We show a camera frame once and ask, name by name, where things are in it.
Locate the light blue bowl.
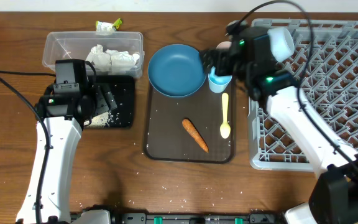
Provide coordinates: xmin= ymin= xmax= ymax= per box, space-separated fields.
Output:
xmin=267 ymin=27 xmax=295 ymax=62

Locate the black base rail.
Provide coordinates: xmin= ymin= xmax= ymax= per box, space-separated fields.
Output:
xmin=70 ymin=212 xmax=285 ymax=224

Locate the dark brown serving tray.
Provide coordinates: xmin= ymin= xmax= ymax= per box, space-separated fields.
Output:
xmin=143 ymin=76 xmax=236 ymax=164

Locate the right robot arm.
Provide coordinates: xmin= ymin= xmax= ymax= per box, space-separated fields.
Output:
xmin=200 ymin=21 xmax=358 ymax=223

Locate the dark blue plate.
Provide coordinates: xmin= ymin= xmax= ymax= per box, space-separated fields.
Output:
xmin=147 ymin=44 xmax=206 ymax=98

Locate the light blue cup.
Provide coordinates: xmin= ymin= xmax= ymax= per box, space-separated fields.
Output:
xmin=208 ymin=67 xmax=232 ymax=93

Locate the pile of white rice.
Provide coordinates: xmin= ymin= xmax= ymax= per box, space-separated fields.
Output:
xmin=84 ymin=111 xmax=120 ymax=129

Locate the white tissue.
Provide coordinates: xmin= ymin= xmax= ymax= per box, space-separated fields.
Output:
xmin=86 ymin=44 xmax=111 ymax=67
xmin=106 ymin=50 xmax=140 ymax=67

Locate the black rectangular tray bin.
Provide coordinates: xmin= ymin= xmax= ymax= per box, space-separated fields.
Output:
xmin=96 ymin=75 xmax=135 ymax=129

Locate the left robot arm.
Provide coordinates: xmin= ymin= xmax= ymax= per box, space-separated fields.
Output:
xmin=16 ymin=59 xmax=117 ymax=223

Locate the green snack wrapper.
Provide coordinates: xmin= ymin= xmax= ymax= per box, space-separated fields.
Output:
xmin=95 ymin=18 xmax=122 ymax=32

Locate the grey dishwasher rack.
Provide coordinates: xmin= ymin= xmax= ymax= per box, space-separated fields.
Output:
xmin=248 ymin=19 xmax=358 ymax=172

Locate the pink cup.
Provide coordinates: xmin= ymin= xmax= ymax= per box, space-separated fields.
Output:
xmin=216 ymin=41 xmax=232 ymax=50

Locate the yellow plastic spoon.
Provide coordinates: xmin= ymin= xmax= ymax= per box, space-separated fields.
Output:
xmin=219 ymin=93 xmax=231 ymax=139

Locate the orange carrot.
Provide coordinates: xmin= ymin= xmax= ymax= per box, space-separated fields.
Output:
xmin=181 ymin=118 xmax=209 ymax=153

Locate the clear plastic bin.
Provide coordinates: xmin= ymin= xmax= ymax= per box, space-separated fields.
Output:
xmin=42 ymin=31 xmax=144 ymax=78

